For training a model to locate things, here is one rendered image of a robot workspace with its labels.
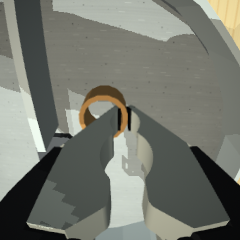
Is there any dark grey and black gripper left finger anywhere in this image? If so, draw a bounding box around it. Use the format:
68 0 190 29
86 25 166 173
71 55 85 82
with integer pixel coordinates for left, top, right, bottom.
0 105 121 240

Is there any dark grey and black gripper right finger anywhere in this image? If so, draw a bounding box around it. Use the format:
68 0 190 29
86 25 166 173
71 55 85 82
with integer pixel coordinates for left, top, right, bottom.
126 105 240 240

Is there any bronze bushing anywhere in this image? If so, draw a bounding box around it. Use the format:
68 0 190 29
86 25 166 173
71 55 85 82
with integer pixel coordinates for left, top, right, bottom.
79 85 128 138

